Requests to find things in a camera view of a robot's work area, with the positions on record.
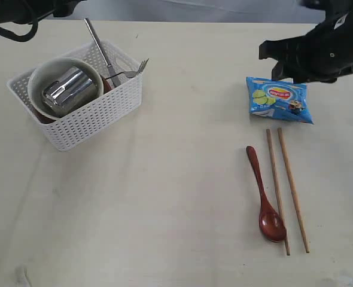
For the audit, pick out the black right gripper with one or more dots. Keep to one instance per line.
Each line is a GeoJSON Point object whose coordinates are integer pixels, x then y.
{"type": "Point", "coordinates": [323, 55]}

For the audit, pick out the blue chips bag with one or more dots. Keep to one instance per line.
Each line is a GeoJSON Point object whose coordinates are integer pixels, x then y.
{"type": "Point", "coordinates": [278, 100]}

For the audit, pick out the wooden chopstick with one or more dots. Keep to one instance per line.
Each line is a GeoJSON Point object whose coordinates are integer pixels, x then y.
{"type": "Point", "coordinates": [293, 190]}
{"type": "Point", "coordinates": [275, 175]}

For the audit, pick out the steel fork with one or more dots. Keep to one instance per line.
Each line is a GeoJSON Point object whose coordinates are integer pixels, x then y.
{"type": "Point", "coordinates": [131, 74]}

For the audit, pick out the dark red wooden spoon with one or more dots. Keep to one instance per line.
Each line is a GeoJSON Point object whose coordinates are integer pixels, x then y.
{"type": "Point", "coordinates": [270, 223]}

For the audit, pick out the steel table knife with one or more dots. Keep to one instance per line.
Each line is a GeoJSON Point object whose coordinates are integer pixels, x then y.
{"type": "Point", "coordinates": [108, 64]}

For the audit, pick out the shiny steel cup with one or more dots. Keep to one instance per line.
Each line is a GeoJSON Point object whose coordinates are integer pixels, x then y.
{"type": "Point", "coordinates": [70, 89]}

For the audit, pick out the cream ceramic bowl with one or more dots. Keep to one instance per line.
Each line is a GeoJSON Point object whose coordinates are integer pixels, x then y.
{"type": "Point", "coordinates": [49, 72]}

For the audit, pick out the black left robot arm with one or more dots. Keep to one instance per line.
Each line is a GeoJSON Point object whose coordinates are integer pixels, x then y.
{"type": "Point", "coordinates": [23, 12]}

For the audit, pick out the brown red plate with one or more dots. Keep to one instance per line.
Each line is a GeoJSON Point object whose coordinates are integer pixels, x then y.
{"type": "Point", "coordinates": [45, 120]}

